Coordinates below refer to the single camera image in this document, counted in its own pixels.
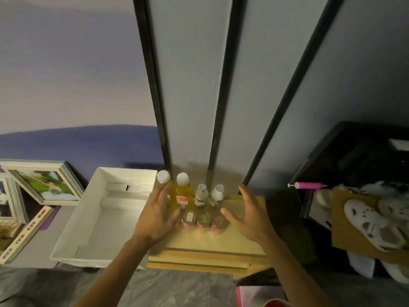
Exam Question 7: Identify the person's left hand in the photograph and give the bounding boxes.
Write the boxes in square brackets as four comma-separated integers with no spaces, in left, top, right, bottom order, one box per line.
[131,182,187,248]

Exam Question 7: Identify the person's right hand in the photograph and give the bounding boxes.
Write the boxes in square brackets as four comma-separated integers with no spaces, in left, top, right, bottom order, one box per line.
[220,184,279,246]

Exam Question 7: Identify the yellow juice bottle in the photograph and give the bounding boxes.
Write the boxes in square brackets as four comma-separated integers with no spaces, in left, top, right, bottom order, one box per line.
[156,170,177,211]
[175,172,191,209]

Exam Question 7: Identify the white cardboard box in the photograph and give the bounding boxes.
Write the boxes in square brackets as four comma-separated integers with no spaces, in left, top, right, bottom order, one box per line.
[50,166,158,270]

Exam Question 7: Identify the small white milk bottle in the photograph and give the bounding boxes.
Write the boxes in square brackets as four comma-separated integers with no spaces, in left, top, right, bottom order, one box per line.
[209,183,226,207]
[194,183,210,208]

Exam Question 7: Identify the person's left forearm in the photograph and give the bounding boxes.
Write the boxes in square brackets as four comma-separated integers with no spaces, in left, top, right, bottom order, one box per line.
[72,236,155,307]

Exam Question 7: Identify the person's right forearm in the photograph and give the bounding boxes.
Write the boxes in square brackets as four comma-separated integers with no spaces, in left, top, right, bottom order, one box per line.
[260,236,330,307]

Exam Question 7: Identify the yellow wooden stool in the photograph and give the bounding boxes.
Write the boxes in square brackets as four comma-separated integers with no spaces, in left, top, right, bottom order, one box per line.
[146,194,273,276]

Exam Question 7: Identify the pink white pen tool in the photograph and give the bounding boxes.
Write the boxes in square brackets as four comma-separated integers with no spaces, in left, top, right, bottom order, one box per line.
[287,181,328,190]

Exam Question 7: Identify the white child sandal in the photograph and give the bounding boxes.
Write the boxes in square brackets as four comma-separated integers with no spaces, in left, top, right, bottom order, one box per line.
[379,260,409,286]
[314,188,334,211]
[343,198,407,254]
[377,196,409,222]

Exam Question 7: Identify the brown cardboard sheet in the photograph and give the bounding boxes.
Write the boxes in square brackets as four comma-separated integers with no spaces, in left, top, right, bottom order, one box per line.
[331,188,409,266]

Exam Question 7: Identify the purple paper sheet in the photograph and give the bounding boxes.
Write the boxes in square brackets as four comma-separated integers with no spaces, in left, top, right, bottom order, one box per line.
[38,206,62,231]

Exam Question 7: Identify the white folded paper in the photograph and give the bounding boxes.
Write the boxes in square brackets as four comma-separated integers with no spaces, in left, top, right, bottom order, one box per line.
[346,250,377,279]

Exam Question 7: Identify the wooden strip red marks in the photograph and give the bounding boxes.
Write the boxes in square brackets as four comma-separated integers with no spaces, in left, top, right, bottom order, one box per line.
[0,206,55,266]

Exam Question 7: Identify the wooden stick rack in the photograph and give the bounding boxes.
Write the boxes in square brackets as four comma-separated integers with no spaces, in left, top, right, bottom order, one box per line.
[0,220,23,250]

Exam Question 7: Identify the green landscape photo frame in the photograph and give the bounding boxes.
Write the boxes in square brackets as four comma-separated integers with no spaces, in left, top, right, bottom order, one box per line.
[0,159,85,207]

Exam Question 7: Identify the black white photo frame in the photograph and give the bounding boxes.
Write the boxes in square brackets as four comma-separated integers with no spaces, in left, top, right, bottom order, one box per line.
[0,170,29,225]

